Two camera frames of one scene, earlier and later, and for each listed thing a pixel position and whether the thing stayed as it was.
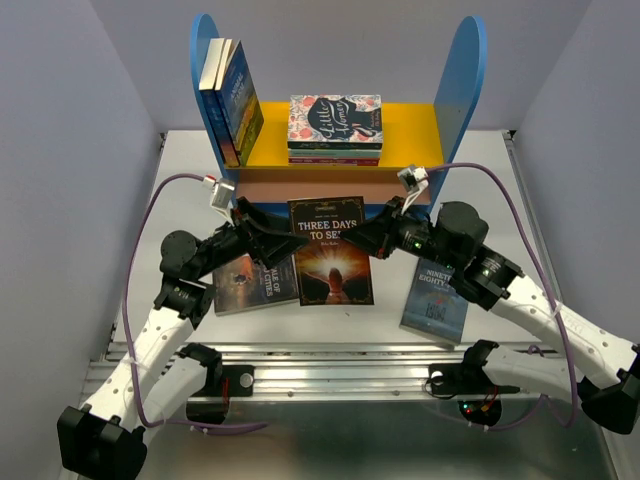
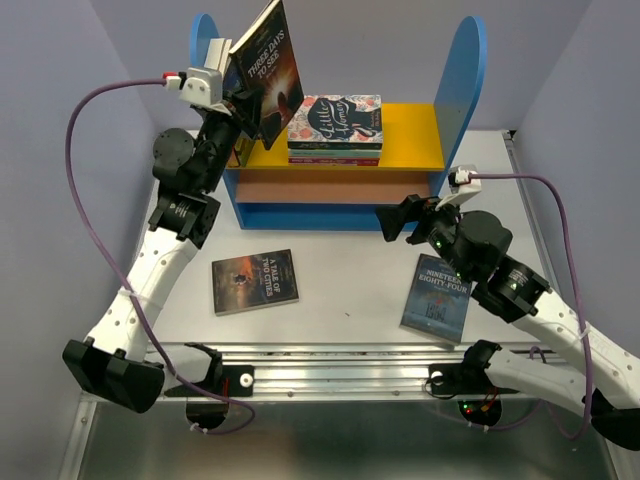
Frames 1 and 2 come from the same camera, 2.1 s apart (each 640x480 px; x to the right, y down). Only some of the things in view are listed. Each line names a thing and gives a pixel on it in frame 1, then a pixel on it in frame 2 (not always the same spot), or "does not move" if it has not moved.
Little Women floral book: x=335 y=121 does not move
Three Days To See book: x=330 y=270 -> x=264 y=59
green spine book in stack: x=333 y=153 does not move
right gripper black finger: x=375 y=236 -> x=394 y=216
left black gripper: x=267 y=242 -> x=244 y=107
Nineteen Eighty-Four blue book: x=434 y=308 does not move
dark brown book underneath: x=245 y=285 does not move
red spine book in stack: x=302 y=162 does not move
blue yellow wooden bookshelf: x=434 y=137 does not move
